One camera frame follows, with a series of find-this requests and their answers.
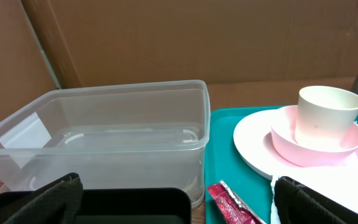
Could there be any black flat tray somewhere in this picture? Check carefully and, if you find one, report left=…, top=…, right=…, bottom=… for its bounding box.
left=0, top=187, right=193, bottom=224

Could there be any pink bowl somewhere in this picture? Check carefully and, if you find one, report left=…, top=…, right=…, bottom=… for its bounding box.
left=271, top=105, right=358, bottom=170

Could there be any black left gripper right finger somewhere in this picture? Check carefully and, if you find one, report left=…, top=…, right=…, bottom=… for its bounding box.
left=273, top=176, right=358, bottom=224

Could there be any red snack wrapper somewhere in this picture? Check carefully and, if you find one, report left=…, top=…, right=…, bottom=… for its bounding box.
left=207, top=179, right=266, bottom=224

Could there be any white napkin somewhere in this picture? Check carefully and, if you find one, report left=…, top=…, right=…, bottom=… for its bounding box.
left=270, top=167, right=358, bottom=214

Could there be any clear plastic bin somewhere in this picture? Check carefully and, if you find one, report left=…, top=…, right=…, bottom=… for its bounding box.
left=0, top=80, right=211, bottom=207

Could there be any teal serving tray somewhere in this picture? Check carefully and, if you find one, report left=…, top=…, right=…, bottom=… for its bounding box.
left=204, top=105, right=358, bottom=224

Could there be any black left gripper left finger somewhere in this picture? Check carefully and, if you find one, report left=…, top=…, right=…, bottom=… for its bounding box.
left=0, top=172, right=83, bottom=224

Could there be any cream cup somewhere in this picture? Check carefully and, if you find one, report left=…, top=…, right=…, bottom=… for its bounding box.
left=295, top=86, right=358, bottom=151

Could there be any white round plate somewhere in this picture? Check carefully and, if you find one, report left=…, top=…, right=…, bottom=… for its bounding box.
left=232, top=107, right=358, bottom=181

